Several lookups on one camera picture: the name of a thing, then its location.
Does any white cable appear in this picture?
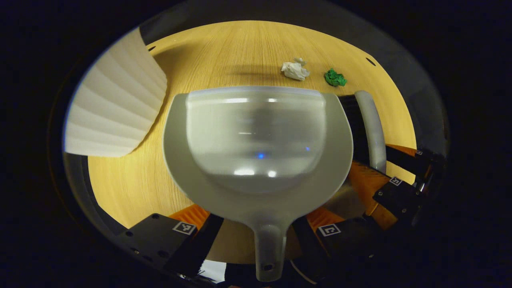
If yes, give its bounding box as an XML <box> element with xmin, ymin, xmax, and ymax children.
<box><xmin>290</xmin><ymin>260</ymin><xmax>316</xmax><ymax>284</ymax></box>

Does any small grey broom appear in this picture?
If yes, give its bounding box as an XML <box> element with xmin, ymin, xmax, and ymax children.
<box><xmin>338</xmin><ymin>90</ymin><xmax>387</xmax><ymax>174</ymax></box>

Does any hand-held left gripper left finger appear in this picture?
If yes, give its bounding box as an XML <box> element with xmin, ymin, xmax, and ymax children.
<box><xmin>116</xmin><ymin>204</ymin><xmax>224</xmax><ymax>278</ymax></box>

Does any white paper ball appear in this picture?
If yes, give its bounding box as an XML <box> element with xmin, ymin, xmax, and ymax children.
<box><xmin>281</xmin><ymin>58</ymin><xmax>310</xmax><ymax>81</ymax></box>

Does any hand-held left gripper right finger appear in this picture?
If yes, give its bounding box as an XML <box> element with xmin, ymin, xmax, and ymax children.
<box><xmin>292</xmin><ymin>206</ymin><xmax>386</xmax><ymax>274</ymax></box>

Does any green paper ball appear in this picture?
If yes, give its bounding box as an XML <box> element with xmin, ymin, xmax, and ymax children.
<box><xmin>324</xmin><ymin>68</ymin><xmax>348</xmax><ymax>87</ymax></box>

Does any grey plastic dustpan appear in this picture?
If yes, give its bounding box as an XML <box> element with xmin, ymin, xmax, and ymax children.
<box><xmin>162</xmin><ymin>86</ymin><xmax>354</xmax><ymax>282</ymax></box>

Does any white ribbed garbage bin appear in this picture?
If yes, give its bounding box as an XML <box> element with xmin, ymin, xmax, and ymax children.
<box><xmin>64</xmin><ymin>27</ymin><xmax>168</xmax><ymax>158</ymax></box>

